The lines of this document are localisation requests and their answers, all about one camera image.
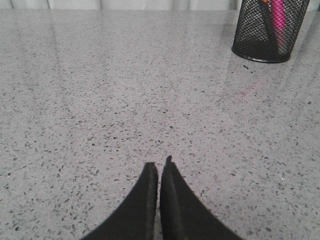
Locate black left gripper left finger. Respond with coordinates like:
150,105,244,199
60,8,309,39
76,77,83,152
83,162,158,240

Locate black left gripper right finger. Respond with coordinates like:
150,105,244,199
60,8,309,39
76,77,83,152
159,155,241,240

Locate grey curtain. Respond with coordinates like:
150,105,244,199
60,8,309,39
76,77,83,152
0,0,242,11

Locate black mesh pen holder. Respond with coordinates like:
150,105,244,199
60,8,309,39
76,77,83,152
231,0,310,64

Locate pink pen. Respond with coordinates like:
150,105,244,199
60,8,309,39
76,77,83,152
270,0,286,55

